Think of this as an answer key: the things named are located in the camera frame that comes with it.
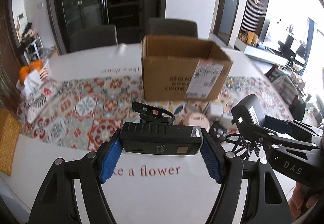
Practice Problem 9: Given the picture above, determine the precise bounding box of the striped armchair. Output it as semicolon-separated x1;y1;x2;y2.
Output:
265;65;311;121

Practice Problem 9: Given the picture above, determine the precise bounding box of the right hand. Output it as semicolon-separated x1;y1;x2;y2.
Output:
288;182;320;221

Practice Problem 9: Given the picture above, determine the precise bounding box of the black bike light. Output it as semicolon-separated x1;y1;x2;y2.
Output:
119;101;203;155

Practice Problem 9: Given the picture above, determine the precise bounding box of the white basket of oranges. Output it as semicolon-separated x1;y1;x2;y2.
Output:
19;59;51;86

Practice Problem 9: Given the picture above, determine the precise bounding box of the brown cardboard box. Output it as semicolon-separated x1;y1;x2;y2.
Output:
142;35;233;101

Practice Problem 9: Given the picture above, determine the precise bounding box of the white rectangular charger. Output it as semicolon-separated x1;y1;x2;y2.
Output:
206;102;224;120

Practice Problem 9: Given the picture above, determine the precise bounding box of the black power adapter with cable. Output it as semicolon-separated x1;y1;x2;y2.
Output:
226;94;265;160

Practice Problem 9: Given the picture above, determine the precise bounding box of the white low tv cabinet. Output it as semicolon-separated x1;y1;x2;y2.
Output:
234;38;306;67

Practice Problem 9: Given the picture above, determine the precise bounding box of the patterned floral table runner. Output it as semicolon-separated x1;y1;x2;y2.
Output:
17;75;292;151

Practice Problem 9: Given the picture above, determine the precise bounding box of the patterned tissue pack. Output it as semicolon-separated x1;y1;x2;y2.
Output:
17;71;60;124

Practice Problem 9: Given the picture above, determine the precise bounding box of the yellow woven mat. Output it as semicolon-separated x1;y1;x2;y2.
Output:
0;108;21;176

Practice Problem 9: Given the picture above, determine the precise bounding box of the dark grey right chair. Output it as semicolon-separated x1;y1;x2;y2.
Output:
145;17;198;38

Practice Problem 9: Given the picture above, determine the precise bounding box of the black round plug adapter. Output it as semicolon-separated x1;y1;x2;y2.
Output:
209;122;228;142

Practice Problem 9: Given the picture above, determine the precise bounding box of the dark grey chair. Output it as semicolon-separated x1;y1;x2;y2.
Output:
145;17;198;38
70;24;118;52

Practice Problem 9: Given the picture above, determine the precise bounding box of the dark grey left chair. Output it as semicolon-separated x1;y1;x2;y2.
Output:
70;24;118;52

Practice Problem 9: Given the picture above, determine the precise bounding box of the white shelf with clutter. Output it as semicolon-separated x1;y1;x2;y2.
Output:
17;22;43;65

